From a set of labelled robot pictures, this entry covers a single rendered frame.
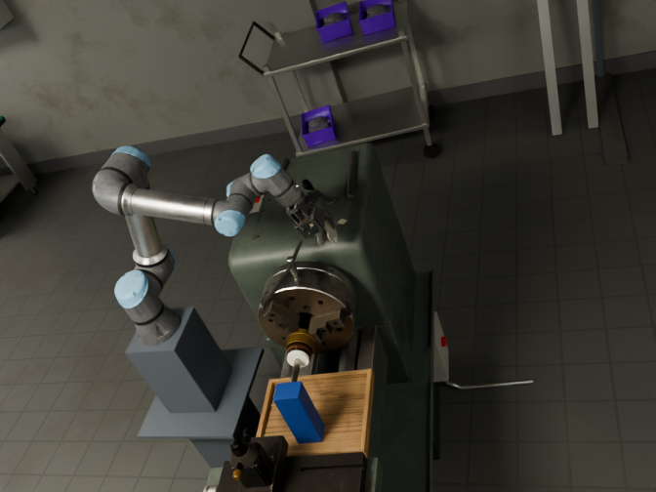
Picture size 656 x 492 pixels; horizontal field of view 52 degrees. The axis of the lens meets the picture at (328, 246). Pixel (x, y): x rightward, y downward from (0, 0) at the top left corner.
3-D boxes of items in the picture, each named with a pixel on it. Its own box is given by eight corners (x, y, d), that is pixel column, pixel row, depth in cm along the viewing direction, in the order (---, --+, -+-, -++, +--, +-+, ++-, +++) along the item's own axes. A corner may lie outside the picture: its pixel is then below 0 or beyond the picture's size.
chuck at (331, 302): (275, 336, 240) (251, 270, 220) (363, 332, 232) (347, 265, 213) (270, 355, 233) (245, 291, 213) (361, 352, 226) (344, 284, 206)
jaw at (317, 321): (311, 308, 219) (344, 300, 215) (318, 318, 222) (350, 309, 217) (306, 334, 211) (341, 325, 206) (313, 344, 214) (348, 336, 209)
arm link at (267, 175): (251, 159, 198) (272, 147, 193) (275, 184, 203) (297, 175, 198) (243, 176, 192) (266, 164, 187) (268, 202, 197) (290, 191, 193)
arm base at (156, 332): (133, 347, 234) (118, 327, 228) (149, 314, 245) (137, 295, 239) (170, 345, 228) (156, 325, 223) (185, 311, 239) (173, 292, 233)
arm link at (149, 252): (133, 294, 236) (90, 166, 199) (150, 264, 247) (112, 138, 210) (165, 299, 234) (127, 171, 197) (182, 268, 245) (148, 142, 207)
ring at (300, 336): (284, 326, 214) (278, 348, 207) (311, 323, 211) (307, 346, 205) (294, 346, 220) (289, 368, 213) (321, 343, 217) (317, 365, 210)
